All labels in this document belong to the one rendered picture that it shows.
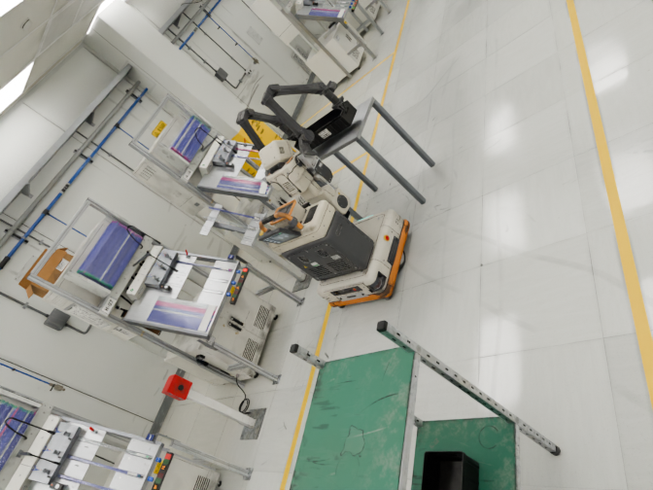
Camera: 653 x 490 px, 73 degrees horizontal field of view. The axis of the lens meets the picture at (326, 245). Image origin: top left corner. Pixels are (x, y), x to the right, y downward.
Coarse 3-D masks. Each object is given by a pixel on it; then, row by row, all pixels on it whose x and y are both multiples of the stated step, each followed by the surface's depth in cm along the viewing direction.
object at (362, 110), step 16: (368, 112) 327; (384, 112) 340; (352, 128) 327; (400, 128) 349; (336, 144) 332; (368, 144) 318; (416, 144) 358; (384, 160) 326; (432, 160) 369; (400, 176) 335; (416, 192) 343
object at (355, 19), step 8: (336, 0) 811; (360, 0) 741; (368, 0) 764; (376, 0) 728; (368, 8) 740; (376, 8) 776; (352, 16) 761; (360, 16) 758; (352, 24) 773; (360, 24) 769; (368, 24) 766; (360, 32) 780
